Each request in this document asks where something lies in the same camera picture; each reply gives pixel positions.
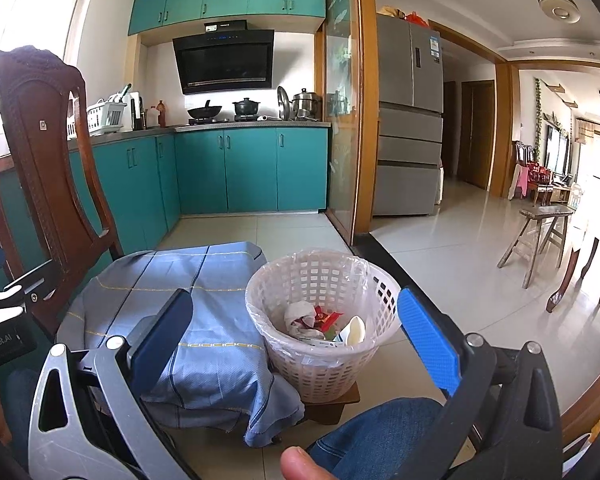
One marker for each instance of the white countertop appliance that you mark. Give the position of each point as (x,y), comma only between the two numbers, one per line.
(135,110)

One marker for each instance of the black wok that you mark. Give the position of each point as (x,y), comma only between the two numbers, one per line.
(205,110)

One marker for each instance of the blue striped cloth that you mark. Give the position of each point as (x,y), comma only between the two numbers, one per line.
(220,360)

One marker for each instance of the person's right leg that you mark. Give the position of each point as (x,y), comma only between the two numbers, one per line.
(380,430)

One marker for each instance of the person's right hand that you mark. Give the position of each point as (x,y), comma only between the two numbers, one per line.
(305,465)

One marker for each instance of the ceiling fan light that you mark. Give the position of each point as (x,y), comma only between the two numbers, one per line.
(559,5)

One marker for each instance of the black range hood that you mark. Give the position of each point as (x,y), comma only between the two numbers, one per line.
(225,60)

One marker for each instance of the steel pot lid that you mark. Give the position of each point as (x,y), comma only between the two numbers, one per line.
(284,102)

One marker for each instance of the white dish rack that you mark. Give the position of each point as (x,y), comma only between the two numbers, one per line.
(107,115)

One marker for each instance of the white bucket hat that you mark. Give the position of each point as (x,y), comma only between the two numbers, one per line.
(355,332)

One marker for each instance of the brown bottle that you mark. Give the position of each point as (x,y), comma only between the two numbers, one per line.
(161,115)

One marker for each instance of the green vine decoration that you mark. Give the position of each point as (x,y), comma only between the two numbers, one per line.
(537,115)

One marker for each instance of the wooden framed glass door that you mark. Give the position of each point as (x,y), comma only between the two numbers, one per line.
(365,110)

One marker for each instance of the bags on refrigerator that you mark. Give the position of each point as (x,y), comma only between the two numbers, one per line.
(405,17)

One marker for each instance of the white plastic basket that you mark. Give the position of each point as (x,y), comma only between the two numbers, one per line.
(300,375)

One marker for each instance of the wooden dining table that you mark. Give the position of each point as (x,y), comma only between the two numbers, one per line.
(587,250)

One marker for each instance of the red wooden chairs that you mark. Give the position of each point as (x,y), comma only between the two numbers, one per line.
(532,175)

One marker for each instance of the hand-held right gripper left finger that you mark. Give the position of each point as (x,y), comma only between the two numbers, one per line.
(160,340)

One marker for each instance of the dark wooden chair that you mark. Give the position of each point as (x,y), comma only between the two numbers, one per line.
(35,160)

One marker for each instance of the teal lower kitchen cabinets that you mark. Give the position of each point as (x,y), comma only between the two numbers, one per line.
(250,170)

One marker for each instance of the small wooden stool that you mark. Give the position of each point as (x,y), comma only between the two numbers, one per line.
(330,410)

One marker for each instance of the silver refrigerator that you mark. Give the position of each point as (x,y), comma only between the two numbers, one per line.
(407,110)

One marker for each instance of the steel stock pot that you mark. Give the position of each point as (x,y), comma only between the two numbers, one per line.
(307,105)

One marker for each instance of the red snack wrapper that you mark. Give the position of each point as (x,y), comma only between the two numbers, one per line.
(327,320)

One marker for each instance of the gas stove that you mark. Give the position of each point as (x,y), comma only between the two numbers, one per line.
(225,120)

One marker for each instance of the black clay pot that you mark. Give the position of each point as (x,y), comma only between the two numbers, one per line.
(245,108)

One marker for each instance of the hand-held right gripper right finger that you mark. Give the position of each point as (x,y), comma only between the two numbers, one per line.
(427,340)

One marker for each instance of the white plastic bag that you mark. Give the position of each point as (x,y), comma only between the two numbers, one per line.
(300,317)

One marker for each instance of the brown wooden door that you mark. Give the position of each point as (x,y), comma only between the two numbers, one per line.
(477,135)

